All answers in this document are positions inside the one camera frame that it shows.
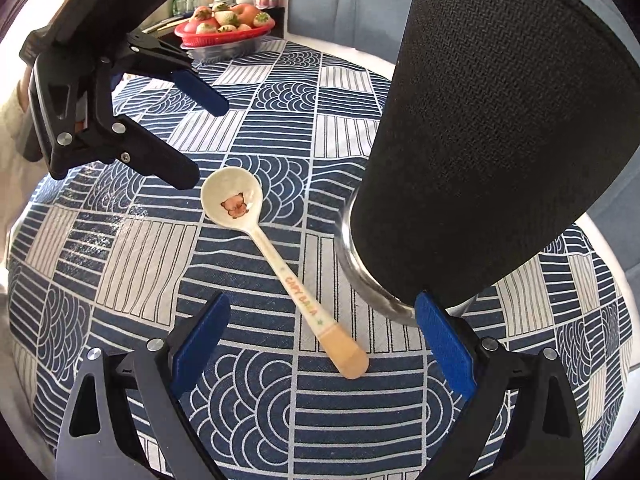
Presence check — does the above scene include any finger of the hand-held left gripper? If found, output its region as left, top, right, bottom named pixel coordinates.
left=95, top=30, right=230, bottom=117
left=86, top=72, right=202, bottom=191

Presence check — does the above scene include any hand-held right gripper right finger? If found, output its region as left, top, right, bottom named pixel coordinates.
left=414, top=291, right=586, bottom=480

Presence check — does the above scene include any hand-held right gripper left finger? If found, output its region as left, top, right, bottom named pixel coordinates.
left=56, top=291, right=232, bottom=480

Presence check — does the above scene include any cream spoon with bear print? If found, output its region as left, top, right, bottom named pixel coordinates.
left=200, top=166, right=370, bottom=380

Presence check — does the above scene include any black cylindrical utensil holder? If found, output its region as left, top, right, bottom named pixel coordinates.
left=335, top=0, right=640, bottom=328

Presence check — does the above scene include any grey bowl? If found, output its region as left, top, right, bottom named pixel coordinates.
left=180, top=35, right=271, bottom=64

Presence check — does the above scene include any red plastic fruit basket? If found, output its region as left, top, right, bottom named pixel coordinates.
left=174, top=12, right=277, bottom=48

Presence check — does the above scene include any pile of pale strawberries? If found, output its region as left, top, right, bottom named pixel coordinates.
left=192, top=4, right=275, bottom=35

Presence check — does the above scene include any dark flat board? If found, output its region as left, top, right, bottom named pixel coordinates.
left=142, top=17, right=191, bottom=36

